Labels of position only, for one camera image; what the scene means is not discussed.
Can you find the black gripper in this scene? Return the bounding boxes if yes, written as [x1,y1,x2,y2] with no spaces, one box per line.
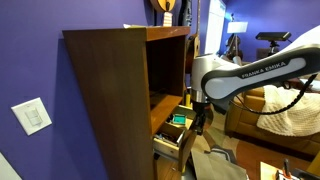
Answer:
[192,101,211,136]

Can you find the wooden drawer with knob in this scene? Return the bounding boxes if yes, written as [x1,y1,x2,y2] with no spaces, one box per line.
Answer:
[152,104,198,174]
[153,151,183,180]

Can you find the dark clutter in drawer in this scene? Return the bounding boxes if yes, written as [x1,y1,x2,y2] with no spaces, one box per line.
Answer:
[154,131,181,146]

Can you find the teal small box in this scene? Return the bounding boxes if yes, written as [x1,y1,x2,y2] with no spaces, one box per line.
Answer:
[172,113,188,126]

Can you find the patterned rug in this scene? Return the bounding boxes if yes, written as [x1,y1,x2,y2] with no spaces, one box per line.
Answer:
[187,106,314,180]

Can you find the tan leather sofa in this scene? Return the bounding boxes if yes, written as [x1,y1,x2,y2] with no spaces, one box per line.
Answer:
[221,74,320,157]

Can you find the brown paper bag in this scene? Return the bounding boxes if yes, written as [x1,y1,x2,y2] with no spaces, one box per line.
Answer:
[189,147,250,180]

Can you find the brown guitar behind cabinet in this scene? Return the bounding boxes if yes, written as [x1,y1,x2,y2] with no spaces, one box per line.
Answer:
[184,0,202,75]

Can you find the light wooden side table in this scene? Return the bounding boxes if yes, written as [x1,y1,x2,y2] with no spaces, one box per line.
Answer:
[259,161,320,180]

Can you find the brown wooden cabinet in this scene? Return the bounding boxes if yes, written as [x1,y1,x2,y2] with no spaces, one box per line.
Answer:
[62,26,191,180]

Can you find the cream knitted blanket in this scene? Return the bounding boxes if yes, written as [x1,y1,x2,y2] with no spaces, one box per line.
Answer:
[256,84,320,138]

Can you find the orange and black tool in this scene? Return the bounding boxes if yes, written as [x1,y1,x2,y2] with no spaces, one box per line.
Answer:
[275,158,295,180]

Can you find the white door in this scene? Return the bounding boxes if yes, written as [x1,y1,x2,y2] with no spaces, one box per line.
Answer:
[203,0,228,56]

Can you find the white music stand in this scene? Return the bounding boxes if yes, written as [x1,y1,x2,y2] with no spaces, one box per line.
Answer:
[223,13,249,62]

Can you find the striped small box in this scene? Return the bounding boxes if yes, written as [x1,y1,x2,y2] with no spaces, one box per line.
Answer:
[162,11,174,28]

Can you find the black hanging instrument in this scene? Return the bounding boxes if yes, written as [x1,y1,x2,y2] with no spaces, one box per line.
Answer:
[179,0,193,28]

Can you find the white papers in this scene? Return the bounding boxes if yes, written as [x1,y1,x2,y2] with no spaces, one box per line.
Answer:
[122,23,148,30]

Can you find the hanging wooden guitar body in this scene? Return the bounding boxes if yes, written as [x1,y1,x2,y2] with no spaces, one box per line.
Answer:
[149,0,177,14]

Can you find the white panel corner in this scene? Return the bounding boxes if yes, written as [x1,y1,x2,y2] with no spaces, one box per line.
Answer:
[0,152,23,180]

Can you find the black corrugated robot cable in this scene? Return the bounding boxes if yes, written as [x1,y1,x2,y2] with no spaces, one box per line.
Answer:
[229,73,318,116]

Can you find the black camera on tripod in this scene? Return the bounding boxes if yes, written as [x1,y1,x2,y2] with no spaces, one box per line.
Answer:
[255,31,293,57]

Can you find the white light switch plate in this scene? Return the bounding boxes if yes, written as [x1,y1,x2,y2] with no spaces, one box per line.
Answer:
[10,97,53,137]

